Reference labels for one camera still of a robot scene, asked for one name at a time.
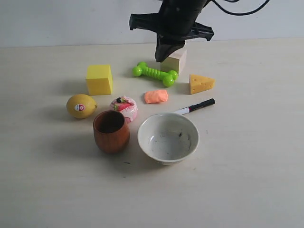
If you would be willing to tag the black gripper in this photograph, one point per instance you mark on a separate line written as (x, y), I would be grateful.
(174, 23)

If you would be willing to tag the orange putty piece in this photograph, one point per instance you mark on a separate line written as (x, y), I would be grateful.
(157, 96)

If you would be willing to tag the light wooden block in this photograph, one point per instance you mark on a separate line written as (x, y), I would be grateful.
(175, 61)

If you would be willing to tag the green dumbbell dog toy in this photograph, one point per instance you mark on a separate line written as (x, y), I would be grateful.
(167, 78)

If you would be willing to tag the yellow cheese wedge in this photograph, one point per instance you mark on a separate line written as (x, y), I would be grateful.
(200, 83)

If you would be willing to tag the black and white marker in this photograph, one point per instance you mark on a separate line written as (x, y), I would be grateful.
(195, 107)

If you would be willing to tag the pink toy cake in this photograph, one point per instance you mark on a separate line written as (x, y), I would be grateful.
(126, 106)

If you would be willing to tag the yellow foam cube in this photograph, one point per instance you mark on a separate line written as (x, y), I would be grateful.
(99, 80)

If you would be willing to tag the white ceramic bowl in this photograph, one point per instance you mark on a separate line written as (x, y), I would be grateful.
(168, 138)

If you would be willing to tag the brown wooden cup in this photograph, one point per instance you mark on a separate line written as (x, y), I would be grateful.
(111, 132)

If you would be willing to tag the yellow lemon with sticker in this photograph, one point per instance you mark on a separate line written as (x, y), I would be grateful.
(81, 106)

